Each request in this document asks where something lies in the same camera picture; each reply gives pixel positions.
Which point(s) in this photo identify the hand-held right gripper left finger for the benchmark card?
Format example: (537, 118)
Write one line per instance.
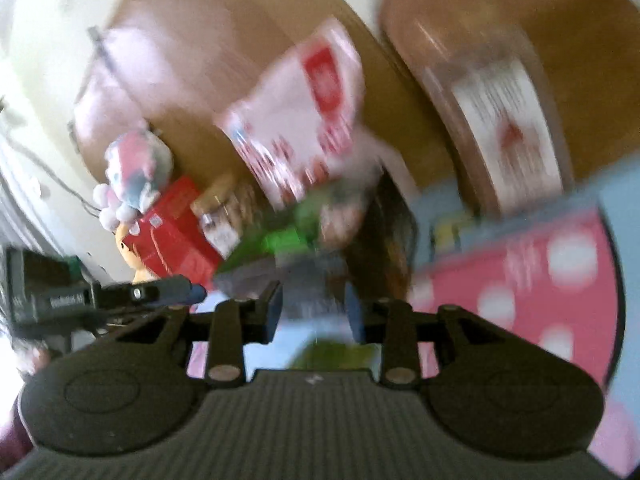
(273, 312)

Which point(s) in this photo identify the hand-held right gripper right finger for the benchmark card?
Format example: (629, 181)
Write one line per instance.
(355, 316)

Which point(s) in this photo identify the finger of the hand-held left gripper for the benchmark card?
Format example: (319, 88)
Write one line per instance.
(150, 292)

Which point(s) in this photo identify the green snack packet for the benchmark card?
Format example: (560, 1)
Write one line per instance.
(280, 240)

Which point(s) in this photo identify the black cardboard box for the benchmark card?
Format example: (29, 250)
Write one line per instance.
(387, 230)

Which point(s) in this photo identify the yellow plush toy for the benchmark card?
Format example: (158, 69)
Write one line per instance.
(135, 260)

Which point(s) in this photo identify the red gift bag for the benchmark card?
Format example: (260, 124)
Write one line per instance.
(172, 230)

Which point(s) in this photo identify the small clear nut jar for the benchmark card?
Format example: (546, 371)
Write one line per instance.
(222, 215)

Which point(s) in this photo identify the pink plush toy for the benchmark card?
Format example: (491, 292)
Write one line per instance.
(137, 170)

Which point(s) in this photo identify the cartoon printed bedsheet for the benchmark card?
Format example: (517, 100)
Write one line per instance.
(525, 280)

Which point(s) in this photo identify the pink snack bag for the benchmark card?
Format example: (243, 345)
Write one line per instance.
(295, 110)

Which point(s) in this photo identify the large clear nut jar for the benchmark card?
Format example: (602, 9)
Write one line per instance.
(500, 110)

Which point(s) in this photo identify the wooden board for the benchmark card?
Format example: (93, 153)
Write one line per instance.
(225, 20)

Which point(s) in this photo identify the brown seat cushion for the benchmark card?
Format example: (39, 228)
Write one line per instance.
(590, 60)

